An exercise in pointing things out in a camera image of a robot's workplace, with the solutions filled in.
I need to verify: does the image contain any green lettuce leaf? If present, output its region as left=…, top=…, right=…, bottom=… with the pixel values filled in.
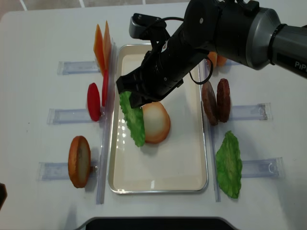
left=119, top=92, right=145, bottom=147
left=215, top=130, right=243, bottom=199

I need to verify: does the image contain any brown meat patty outer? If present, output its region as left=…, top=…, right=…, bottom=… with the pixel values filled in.
left=216, top=79, right=231, bottom=123

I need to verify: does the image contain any orange cheese slice back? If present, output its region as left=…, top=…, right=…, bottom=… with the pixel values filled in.
left=93, top=24, right=105, bottom=74

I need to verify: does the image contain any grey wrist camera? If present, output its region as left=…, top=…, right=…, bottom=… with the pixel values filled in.
left=129, top=13, right=160, bottom=40

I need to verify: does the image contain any brown meat patty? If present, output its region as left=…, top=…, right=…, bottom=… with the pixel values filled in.
left=216, top=79, right=231, bottom=123
left=202, top=81, right=218, bottom=126

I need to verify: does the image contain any brown meat patty inner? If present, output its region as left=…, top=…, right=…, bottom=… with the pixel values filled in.
left=202, top=81, right=218, bottom=126

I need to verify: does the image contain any orange cheese slice front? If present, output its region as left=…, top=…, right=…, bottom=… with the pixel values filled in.
left=103, top=21, right=112, bottom=69

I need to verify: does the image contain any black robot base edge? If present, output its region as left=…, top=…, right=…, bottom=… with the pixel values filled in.
left=85, top=217, right=236, bottom=230

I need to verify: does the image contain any green lettuce leaf in rack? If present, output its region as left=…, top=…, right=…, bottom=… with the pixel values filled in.
left=215, top=130, right=243, bottom=199

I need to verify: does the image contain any orange cheese slice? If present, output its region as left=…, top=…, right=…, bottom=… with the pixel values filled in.
left=103, top=21, right=112, bottom=69
left=93, top=24, right=105, bottom=74

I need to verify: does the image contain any clear acrylic rack left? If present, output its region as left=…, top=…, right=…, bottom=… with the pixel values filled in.
left=36, top=41, right=118, bottom=204

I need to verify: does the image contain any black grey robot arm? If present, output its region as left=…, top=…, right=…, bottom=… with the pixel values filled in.
left=116, top=0, right=307, bottom=108

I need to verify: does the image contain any orange bread slice far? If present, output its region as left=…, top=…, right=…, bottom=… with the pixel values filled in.
left=207, top=51, right=218, bottom=68

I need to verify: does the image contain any white rectangular tray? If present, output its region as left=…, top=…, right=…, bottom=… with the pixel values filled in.
left=107, top=44, right=209, bottom=195

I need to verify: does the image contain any bread slice standing left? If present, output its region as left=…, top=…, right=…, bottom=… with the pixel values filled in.
left=68, top=136, right=91, bottom=188

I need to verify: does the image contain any clear acrylic rack right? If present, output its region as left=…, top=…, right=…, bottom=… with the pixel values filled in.
left=198, top=58, right=284, bottom=202

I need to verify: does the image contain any red tomato slice outer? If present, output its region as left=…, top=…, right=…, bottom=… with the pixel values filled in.
left=87, top=83, right=101, bottom=122

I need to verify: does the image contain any round bread slice on tray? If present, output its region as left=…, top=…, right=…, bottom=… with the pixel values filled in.
left=142, top=102, right=171, bottom=144

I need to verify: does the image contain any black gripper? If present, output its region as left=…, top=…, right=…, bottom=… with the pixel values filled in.
left=116, top=23, right=206, bottom=108

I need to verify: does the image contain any clear acrylic rack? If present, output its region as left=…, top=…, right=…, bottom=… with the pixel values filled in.
left=198, top=58, right=284, bottom=202
left=36, top=41, right=118, bottom=204

